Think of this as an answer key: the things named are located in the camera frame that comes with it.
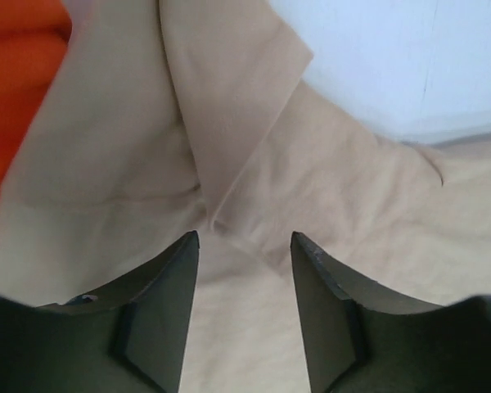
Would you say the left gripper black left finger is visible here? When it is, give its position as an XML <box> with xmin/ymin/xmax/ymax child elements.
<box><xmin>0</xmin><ymin>231</ymin><xmax>199</xmax><ymax>392</ymax></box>

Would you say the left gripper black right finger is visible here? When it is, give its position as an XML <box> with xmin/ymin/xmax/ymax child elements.
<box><xmin>291</xmin><ymin>233</ymin><xmax>491</xmax><ymax>392</ymax></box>

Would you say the beige t-shirt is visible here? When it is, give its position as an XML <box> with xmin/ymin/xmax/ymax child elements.
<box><xmin>0</xmin><ymin>1</ymin><xmax>491</xmax><ymax>392</ymax></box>

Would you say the orange t-shirt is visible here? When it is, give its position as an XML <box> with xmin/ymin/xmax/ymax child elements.
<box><xmin>0</xmin><ymin>1</ymin><xmax>72</xmax><ymax>186</ymax></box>

